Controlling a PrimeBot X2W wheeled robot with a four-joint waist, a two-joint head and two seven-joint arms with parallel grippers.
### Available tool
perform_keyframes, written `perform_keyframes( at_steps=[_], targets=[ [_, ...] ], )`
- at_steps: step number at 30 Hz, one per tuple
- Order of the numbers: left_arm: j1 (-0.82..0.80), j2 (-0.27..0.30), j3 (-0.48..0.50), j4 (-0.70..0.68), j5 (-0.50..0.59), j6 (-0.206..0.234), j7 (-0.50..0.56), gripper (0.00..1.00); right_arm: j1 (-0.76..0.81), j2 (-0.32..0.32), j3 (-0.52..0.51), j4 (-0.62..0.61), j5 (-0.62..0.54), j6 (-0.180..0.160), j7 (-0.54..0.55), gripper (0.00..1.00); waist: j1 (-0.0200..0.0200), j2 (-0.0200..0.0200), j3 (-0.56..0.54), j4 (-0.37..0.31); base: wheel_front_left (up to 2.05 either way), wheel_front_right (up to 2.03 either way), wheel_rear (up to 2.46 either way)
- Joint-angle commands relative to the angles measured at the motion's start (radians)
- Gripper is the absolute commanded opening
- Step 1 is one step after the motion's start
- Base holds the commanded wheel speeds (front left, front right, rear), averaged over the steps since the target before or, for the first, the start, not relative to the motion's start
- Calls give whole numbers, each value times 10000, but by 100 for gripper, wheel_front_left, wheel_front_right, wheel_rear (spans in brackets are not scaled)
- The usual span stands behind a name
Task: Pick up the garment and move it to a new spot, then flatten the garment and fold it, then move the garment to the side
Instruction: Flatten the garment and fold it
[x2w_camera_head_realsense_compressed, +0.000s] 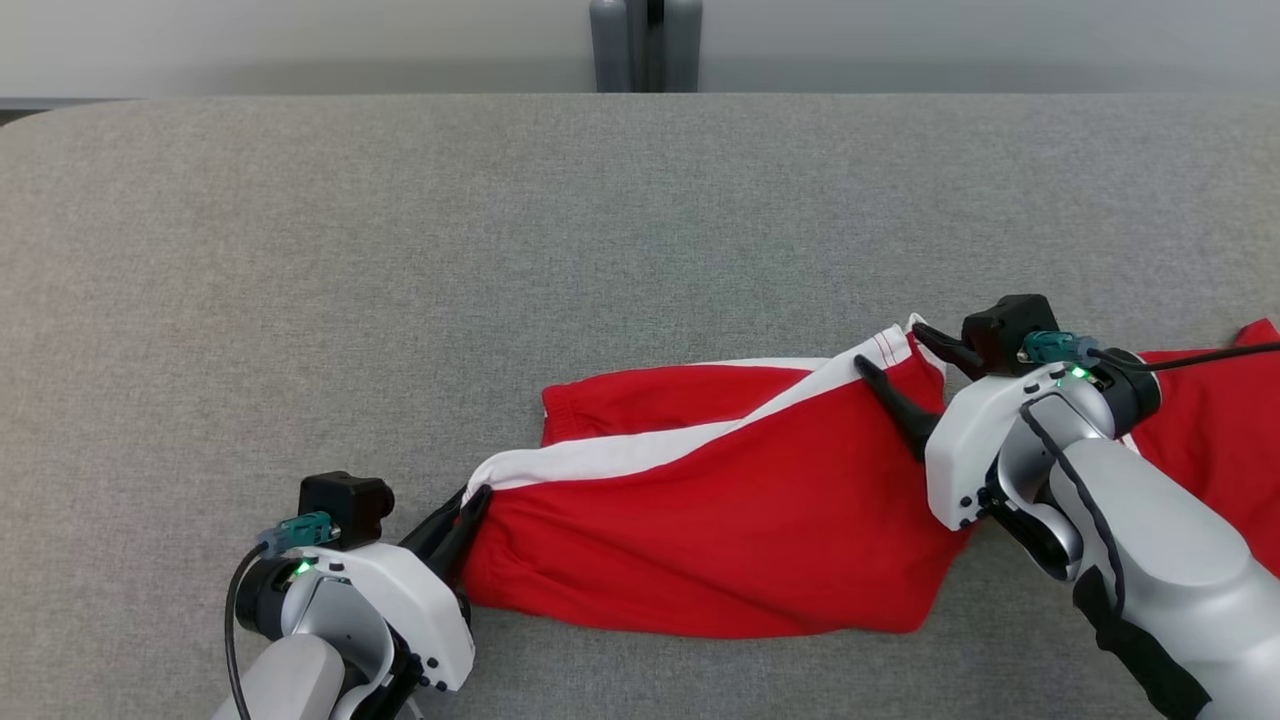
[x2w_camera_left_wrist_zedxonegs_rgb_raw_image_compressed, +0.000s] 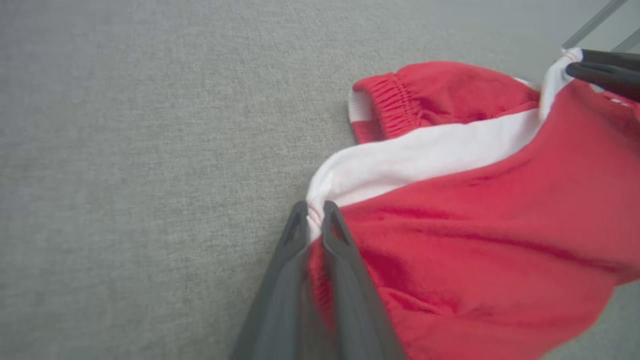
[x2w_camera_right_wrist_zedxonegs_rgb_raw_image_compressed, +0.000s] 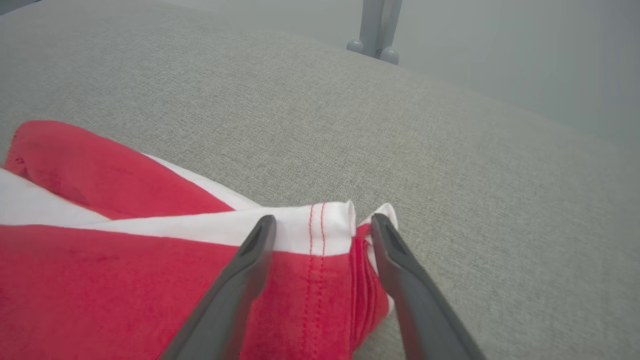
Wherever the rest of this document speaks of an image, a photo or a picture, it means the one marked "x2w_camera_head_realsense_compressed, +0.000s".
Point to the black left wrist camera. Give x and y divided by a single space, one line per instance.
345 505

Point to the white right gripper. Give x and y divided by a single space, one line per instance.
965 440

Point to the red and white sports jersey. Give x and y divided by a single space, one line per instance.
1220 430

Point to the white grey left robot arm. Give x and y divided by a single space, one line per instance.
290 680

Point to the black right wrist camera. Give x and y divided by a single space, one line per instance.
1005 330

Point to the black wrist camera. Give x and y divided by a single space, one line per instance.
1005 330
345 505

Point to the red shorts white side stripe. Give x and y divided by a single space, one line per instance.
700 520

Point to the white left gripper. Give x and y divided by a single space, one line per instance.
410 600

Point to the grey metal partition post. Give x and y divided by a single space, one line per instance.
615 45

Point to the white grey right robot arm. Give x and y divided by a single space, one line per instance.
1170 560

